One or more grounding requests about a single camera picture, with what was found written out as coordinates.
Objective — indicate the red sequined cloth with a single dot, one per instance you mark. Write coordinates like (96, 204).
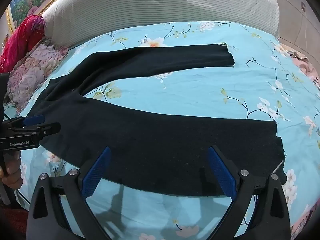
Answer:
(18, 42)

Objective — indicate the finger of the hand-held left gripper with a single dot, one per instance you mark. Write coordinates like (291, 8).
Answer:
(33, 120)
(48, 128)

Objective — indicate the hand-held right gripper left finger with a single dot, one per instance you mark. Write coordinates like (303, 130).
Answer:
(96, 172)

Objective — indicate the small wall socket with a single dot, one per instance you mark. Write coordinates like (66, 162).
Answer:
(303, 6)

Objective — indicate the pink floral pillow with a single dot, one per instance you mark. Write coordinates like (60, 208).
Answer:
(32, 72)

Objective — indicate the gold framed landscape painting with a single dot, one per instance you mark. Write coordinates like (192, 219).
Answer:
(27, 2)

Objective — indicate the blue floral bedsheet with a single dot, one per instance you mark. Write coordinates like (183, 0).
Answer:
(200, 92)

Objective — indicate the black pants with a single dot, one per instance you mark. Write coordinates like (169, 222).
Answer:
(155, 145)

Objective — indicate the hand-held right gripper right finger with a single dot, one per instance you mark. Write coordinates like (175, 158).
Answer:
(221, 172)

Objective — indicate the person's left forearm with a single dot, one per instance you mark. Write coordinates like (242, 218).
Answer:
(12, 222)

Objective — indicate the person's left hand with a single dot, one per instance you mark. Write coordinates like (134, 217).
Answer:
(12, 170)

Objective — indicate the cream ribbed headboard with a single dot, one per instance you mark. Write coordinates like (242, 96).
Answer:
(162, 2)

